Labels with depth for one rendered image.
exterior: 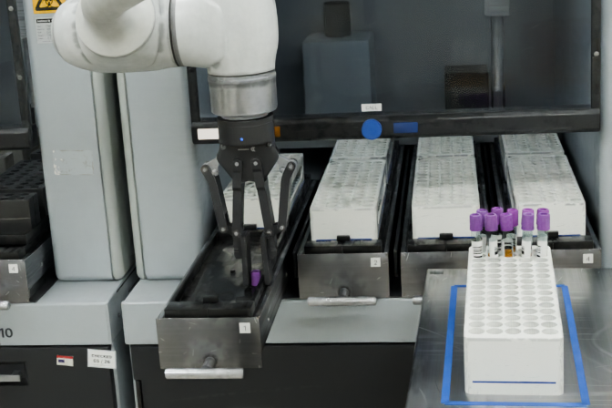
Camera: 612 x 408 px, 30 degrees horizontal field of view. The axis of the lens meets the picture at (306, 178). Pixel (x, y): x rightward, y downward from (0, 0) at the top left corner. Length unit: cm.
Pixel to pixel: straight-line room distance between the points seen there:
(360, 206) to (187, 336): 37
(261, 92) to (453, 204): 38
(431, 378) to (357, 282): 48
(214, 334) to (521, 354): 46
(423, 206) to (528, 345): 55
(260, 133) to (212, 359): 30
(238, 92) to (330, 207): 32
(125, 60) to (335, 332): 54
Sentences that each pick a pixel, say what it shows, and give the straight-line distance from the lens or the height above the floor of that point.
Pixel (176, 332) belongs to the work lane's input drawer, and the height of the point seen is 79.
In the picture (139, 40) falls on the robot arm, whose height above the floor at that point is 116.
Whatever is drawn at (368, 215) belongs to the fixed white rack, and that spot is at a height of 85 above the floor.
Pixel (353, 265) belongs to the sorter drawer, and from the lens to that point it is 169.
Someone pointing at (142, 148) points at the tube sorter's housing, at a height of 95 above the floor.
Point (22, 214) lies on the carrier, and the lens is 186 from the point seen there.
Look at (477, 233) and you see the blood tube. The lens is 141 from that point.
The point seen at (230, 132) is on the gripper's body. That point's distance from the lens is 150.
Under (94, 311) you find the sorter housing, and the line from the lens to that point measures 179.
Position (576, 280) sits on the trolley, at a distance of 153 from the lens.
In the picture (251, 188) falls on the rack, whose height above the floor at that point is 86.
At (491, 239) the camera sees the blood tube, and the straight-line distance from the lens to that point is 141.
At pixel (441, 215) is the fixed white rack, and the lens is 170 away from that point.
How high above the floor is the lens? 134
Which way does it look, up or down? 15 degrees down
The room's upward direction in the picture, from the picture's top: 4 degrees counter-clockwise
